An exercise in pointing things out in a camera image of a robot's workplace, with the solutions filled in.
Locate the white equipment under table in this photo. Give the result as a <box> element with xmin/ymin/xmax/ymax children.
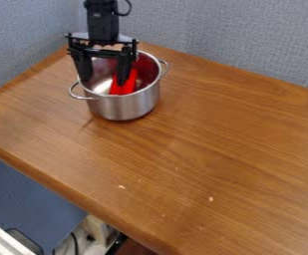
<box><xmin>52</xmin><ymin>214</ymin><xmax>127</xmax><ymax>255</ymax></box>

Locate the red block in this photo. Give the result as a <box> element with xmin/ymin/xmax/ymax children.
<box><xmin>110</xmin><ymin>68</ymin><xmax>138</xmax><ymax>96</ymax></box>

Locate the stainless steel pot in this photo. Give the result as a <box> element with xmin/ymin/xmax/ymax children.
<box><xmin>68</xmin><ymin>51</ymin><xmax>169</xmax><ymax>121</ymax></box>

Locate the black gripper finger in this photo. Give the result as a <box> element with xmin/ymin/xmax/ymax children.
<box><xmin>116</xmin><ymin>55</ymin><xmax>133</xmax><ymax>86</ymax></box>
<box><xmin>71</xmin><ymin>49</ymin><xmax>92</xmax><ymax>81</ymax></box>

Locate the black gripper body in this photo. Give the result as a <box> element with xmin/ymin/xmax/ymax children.
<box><xmin>66</xmin><ymin>0</ymin><xmax>138</xmax><ymax>61</ymax></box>

